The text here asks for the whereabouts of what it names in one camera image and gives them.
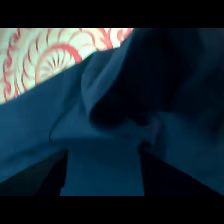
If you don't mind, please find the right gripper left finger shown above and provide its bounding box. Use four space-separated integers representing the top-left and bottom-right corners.
0 148 69 197

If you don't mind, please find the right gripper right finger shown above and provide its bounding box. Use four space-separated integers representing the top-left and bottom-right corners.
138 150 224 197

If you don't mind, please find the dark blue garment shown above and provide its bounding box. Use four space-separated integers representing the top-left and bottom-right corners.
0 27 224 197

